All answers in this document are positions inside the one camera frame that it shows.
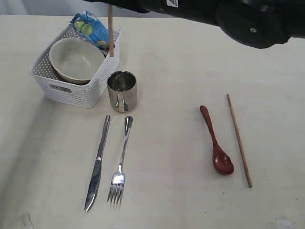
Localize stainless steel fork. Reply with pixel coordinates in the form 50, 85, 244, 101
107, 116, 133, 208

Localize red-brown wooden spoon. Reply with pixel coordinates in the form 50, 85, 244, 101
200, 105, 234, 176

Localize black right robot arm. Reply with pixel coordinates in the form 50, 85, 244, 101
105, 0, 305, 49

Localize blue chips bag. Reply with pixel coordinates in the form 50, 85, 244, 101
69, 10, 110, 51

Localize stainless steel cup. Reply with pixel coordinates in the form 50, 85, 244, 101
107, 71, 137, 113

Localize wooden chopstick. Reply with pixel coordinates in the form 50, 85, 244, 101
108, 5, 114, 57
226, 94, 253, 188

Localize white ceramic bowl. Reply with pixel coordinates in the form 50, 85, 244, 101
49, 38, 105, 78

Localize white perforated plastic basket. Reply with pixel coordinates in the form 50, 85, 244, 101
29, 25, 121, 108

